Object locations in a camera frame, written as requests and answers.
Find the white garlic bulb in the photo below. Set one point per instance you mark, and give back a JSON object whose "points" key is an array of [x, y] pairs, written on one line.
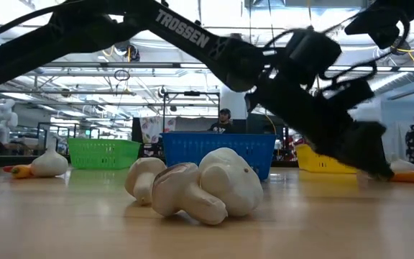
{"points": [[235, 187], [404, 166], [49, 165]]}

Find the yellow plastic basket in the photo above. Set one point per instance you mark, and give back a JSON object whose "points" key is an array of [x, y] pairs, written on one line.
{"points": [[315, 162]]}

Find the white mushroom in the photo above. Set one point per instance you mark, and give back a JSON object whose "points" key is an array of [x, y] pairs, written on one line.
{"points": [[144, 180]]}

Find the floral patterned cloth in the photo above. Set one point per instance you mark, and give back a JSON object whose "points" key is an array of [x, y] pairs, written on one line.
{"points": [[151, 131]]}

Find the blue plastic basket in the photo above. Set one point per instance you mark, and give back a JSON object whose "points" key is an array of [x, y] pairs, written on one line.
{"points": [[192, 151]]}

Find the white humanoid statue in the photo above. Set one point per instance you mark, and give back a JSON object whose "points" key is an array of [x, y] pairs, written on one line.
{"points": [[4, 118]]}

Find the white mushroom brown-streaked cap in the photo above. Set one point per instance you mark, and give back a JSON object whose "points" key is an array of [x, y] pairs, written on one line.
{"points": [[178, 194]]}

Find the orange pepper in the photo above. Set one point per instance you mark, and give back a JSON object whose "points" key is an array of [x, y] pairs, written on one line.
{"points": [[22, 172]]}

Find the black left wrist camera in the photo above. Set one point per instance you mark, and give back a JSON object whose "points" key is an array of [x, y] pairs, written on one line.
{"points": [[313, 54]]}

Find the long ceiling light bar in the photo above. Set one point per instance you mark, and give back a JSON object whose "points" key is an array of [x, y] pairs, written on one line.
{"points": [[156, 65]]}

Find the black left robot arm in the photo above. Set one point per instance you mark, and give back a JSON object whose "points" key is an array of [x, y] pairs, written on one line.
{"points": [[85, 32]]}

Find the small black ceiling reel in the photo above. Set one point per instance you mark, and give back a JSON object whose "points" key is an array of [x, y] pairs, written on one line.
{"points": [[162, 92]]}

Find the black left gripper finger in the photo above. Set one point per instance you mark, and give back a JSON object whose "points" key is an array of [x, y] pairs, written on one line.
{"points": [[320, 138], [365, 151]]}

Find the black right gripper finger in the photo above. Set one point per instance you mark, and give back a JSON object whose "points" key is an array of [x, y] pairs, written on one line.
{"points": [[386, 37], [363, 25]]}

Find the white column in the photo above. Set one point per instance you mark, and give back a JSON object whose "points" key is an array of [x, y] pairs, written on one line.
{"points": [[235, 106]]}

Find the black metal frame stand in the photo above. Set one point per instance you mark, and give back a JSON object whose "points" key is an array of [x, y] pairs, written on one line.
{"points": [[192, 94]]}

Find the green plastic basket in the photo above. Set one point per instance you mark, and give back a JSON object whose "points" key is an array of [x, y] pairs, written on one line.
{"points": [[102, 154]]}

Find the white cloth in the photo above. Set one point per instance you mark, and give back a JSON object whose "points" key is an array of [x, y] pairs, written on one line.
{"points": [[395, 144]]}

